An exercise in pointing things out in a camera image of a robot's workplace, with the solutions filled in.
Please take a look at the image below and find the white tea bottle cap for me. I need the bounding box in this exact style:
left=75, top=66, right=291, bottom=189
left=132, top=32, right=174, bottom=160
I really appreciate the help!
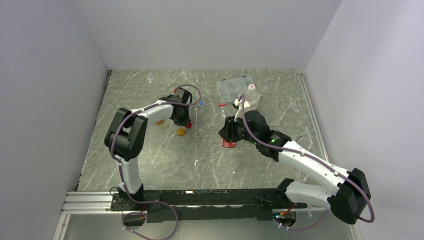
left=248, top=84, right=257, bottom=92

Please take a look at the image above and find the purple cable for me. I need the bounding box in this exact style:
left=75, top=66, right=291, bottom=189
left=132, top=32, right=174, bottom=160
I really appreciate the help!
left=239, top=94, right=376, bottom=232
left=109, top=84, right=203, bottom=240

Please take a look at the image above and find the aluminium rail frame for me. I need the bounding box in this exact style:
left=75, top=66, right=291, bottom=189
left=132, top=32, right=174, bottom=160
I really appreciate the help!
left=52, top=191, right=364, bottom=240

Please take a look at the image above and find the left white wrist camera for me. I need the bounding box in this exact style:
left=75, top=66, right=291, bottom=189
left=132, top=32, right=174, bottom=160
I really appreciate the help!
left=173, top=87, right=193, bottom=104

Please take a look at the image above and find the small clear cup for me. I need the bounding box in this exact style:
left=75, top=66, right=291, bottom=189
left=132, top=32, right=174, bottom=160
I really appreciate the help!
left=146, top=74, right=154, bottom=83

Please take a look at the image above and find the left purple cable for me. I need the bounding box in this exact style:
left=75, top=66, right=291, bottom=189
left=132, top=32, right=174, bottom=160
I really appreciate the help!
left=109, top=84, right=203, bottom=240

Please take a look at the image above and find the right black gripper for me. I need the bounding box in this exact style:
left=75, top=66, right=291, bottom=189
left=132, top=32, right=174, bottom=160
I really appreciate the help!
left=219, top=112, right=259, bottom=145

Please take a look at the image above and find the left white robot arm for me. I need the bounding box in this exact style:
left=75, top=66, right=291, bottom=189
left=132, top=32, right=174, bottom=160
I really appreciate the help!
left=104, top=90, right=193, bottom=210

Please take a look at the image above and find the large clear tea bottle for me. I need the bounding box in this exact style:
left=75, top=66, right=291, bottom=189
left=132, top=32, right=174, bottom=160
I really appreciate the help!
left=244, top=87, right=260, bottom=110

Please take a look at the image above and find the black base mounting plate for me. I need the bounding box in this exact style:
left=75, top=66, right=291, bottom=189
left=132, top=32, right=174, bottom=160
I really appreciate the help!
left=110, top=188, right=306, bottom=223

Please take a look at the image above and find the clear plastic screw box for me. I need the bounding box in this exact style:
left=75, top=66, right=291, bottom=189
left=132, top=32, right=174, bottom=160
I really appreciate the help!
left=216, top=76, right=255, bottom=103

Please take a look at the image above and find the orange bottle cap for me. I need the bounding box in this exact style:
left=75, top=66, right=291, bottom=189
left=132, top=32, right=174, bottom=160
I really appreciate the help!
left=176, top=127, right=186, bottom=136

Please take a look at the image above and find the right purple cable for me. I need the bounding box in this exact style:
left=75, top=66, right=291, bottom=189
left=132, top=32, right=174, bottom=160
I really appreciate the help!
left=239, top=94, right=376, bottom=232

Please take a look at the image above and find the small red label bottle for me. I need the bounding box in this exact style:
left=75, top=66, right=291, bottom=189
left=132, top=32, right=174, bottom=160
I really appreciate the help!
left=218, top=103, right=237, bottom=149

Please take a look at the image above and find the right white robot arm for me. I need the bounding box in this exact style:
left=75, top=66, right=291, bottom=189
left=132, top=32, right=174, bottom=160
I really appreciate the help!
left=218, top=110, right=375, bottom=225

